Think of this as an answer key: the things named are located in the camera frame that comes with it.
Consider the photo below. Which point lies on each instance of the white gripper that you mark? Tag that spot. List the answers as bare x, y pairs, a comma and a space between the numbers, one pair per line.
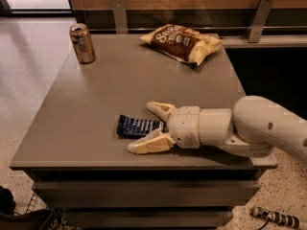
182, 126

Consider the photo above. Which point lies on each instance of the blue rxbar blueberry bar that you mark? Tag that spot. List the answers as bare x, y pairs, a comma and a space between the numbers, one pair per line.
129, 127

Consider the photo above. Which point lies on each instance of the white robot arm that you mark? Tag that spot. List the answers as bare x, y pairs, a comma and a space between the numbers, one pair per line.
253, 127

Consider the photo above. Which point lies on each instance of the orange soda can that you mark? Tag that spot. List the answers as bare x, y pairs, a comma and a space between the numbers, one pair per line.
82, 43

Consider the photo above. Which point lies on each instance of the brown chip bag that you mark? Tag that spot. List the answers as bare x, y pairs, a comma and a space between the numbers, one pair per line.
182, 43

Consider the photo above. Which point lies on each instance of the grey drawer cabinet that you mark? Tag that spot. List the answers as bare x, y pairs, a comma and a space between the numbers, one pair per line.
79, 164

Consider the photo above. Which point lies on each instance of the black white striped tool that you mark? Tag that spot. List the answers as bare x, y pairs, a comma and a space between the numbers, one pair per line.
277, 218

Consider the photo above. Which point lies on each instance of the left metal bracket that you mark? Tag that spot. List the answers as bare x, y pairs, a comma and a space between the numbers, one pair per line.
120, 16

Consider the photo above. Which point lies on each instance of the metal bracket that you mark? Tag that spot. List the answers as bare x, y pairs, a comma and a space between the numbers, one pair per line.
120, 16
256, 26

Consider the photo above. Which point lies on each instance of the right metal bracket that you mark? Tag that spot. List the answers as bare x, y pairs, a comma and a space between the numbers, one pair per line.
256, 26

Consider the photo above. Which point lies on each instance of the wire basket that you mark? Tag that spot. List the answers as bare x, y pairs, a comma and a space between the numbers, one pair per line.
36, 203

